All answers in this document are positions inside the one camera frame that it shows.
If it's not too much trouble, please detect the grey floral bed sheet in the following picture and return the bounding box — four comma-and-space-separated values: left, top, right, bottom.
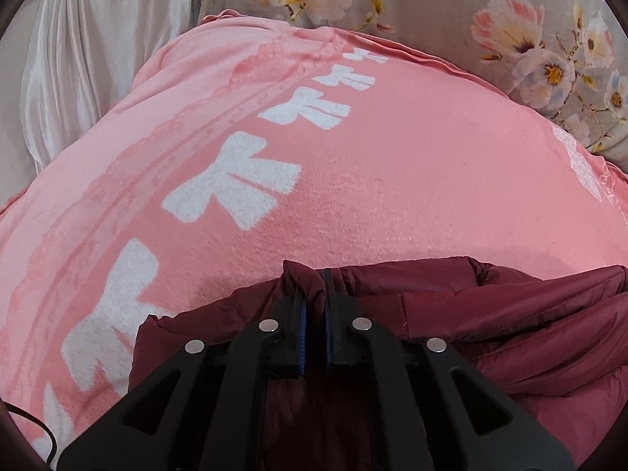
194, 0, 628, 177

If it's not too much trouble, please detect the black cable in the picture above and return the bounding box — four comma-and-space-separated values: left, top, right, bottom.
4, 401, 56, 469

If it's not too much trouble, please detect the white satin curtain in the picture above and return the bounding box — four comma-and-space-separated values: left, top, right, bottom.
0, 0, 204, 207

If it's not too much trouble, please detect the maroon puffer jacket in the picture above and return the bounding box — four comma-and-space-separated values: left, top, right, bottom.
128, 255, 628, 471

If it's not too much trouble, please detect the pink blanket with white print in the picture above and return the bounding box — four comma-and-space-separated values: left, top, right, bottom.
0, 9, 628, 467

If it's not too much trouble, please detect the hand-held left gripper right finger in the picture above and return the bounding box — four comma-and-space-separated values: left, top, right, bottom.
320, 269, 576, 471

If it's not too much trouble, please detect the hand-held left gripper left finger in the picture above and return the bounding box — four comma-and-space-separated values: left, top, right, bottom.
56, 275, 310, 471

